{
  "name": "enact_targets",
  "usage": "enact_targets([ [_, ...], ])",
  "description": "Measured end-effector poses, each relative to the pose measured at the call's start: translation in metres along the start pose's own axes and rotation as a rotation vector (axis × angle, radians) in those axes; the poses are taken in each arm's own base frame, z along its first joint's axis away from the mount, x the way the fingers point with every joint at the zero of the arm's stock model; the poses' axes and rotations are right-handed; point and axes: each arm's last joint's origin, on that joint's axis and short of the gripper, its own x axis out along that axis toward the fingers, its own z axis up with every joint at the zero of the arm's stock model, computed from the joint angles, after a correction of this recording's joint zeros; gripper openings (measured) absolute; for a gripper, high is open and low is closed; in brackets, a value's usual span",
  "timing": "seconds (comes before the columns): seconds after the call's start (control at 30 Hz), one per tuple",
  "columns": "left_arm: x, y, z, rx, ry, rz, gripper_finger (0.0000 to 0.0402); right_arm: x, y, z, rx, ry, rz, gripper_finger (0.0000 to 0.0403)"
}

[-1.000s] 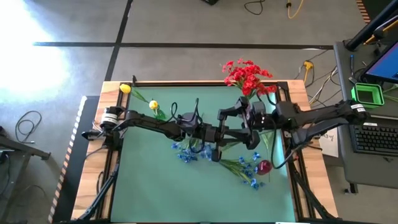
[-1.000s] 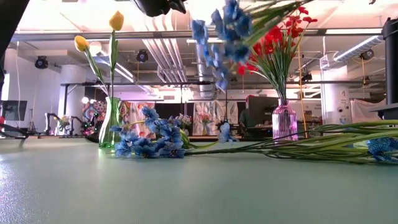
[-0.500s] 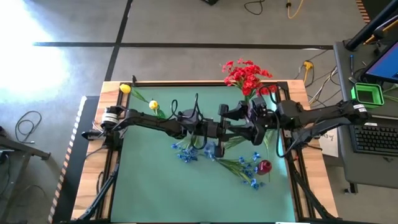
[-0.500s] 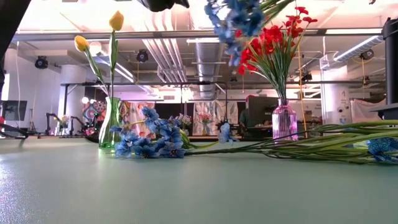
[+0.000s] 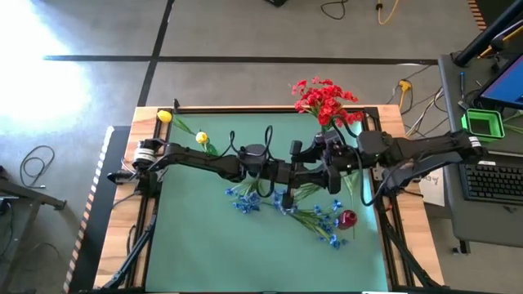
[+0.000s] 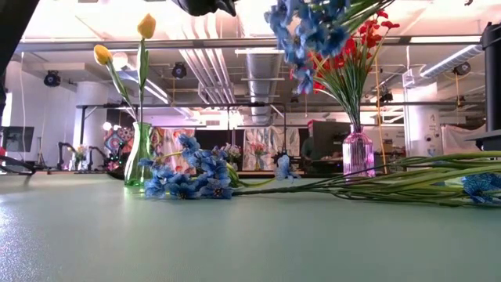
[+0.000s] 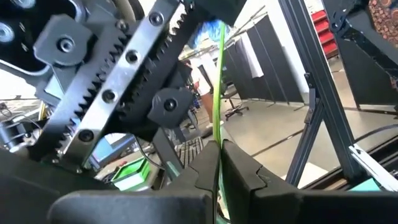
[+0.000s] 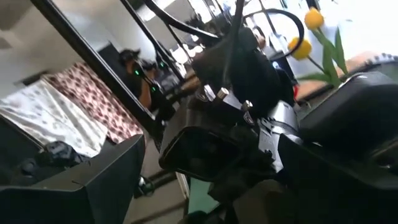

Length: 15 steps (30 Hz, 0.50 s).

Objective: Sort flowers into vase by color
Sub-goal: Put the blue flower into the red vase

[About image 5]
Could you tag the green stems on desk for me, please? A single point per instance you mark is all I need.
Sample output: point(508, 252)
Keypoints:
point(515, 122)

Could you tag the black keyboard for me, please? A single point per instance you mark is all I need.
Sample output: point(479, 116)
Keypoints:
point(490, 183)

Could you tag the black metal stand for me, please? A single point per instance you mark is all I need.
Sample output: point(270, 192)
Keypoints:
point(37, 196)

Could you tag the white paper sheet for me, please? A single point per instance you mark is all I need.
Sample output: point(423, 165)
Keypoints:
point(433, 190)

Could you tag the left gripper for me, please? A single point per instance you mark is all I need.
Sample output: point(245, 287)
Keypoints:
point(292, 175)

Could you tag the green glass vase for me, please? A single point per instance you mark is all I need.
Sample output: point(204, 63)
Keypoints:
point(212, 150)

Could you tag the green table mat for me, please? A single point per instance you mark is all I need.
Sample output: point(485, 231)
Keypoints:
point(265, 269)

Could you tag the blue pen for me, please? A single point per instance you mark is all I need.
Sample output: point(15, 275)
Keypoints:
point(462, 79)

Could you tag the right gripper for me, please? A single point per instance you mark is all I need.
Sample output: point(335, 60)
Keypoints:
point(345, 154)

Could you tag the red glass vase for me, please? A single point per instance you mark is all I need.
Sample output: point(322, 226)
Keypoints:
point(347, 219)

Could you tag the monitor with blue screen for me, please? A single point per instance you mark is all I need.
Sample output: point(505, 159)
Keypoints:
point(508, 87)

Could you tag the grey desk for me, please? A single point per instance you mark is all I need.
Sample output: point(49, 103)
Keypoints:
point(482, 228)

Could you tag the black equipment box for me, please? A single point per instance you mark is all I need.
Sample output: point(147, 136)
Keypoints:
point(277, 2)

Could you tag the black floor mat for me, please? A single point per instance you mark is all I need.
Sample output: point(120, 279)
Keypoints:
point(96, 253)

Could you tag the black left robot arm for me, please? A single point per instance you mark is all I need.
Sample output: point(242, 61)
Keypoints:
point(204, 161)

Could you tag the purple glass vase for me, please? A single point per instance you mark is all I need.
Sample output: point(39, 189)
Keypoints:
point(320, 136)

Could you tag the black table frame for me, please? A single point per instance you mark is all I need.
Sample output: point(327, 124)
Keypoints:
point(265, 110)

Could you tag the green plastic box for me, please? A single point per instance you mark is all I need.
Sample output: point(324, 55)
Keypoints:
point(466, 122)

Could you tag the yellow plug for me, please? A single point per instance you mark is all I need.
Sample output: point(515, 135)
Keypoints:
point(404, 85)

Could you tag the red artificial flower bunch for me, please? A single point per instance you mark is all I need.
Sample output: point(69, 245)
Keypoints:
point(302, 85)
point(331, 92)
point(347, 119)

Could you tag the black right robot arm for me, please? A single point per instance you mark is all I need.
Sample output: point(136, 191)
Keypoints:
point(429, 145)

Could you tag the black support strut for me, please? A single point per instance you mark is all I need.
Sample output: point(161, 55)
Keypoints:
point(135, 253)
point(412, 265)

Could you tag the striped hazard tape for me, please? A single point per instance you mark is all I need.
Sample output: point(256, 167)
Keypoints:
point(85, 216)

